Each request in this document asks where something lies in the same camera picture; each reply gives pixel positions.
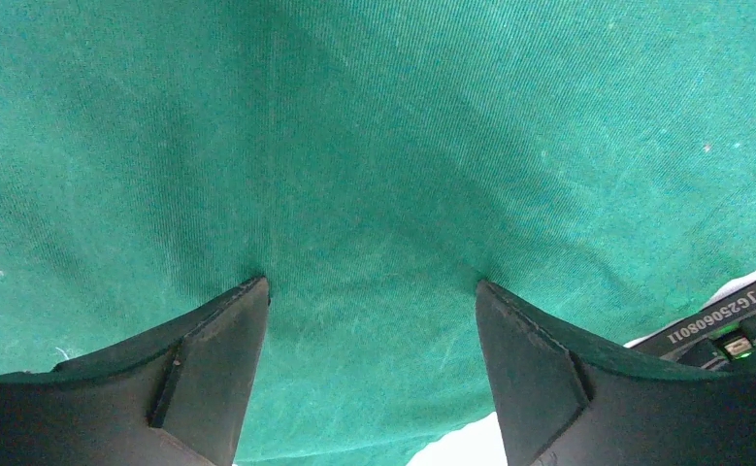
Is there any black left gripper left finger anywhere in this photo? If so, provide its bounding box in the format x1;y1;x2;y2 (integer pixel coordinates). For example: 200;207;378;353
0;277;271;465

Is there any green surgical drape cloth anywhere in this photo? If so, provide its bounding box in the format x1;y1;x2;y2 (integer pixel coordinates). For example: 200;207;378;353
0;1;756;465

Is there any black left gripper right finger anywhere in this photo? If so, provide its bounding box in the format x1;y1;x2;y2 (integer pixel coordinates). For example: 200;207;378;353
476;281;756;465

